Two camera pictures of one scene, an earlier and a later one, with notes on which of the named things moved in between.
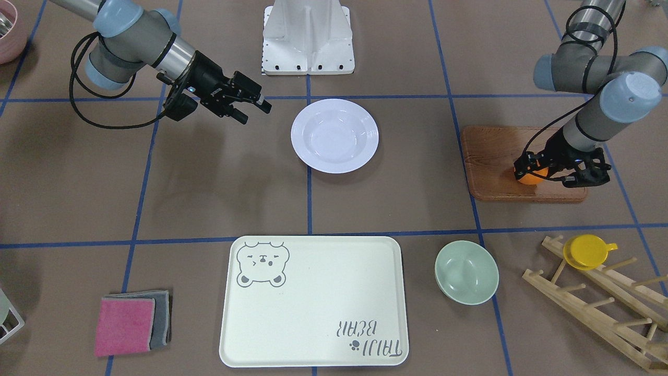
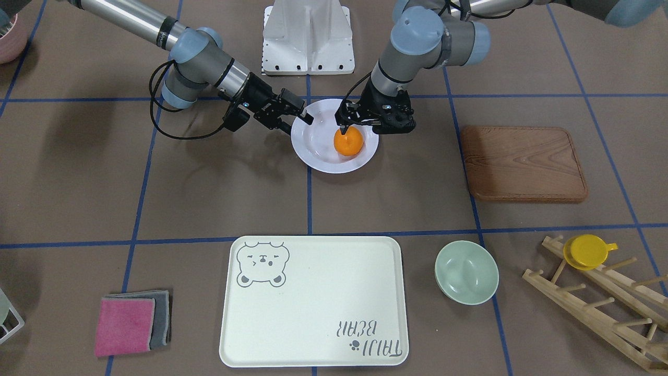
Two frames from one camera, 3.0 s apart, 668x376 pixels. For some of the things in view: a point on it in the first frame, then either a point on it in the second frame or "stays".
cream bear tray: x=313 y=301 stays
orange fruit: x=530 y=179 -> x=349 y=144
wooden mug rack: x=653 y=305 stays
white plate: x=334 y=136 stays
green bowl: x=466 y=272 stays
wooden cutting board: x=491 y=153 stays
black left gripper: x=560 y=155 -> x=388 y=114
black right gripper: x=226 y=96 -> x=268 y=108
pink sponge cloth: x=124 y=326 stays
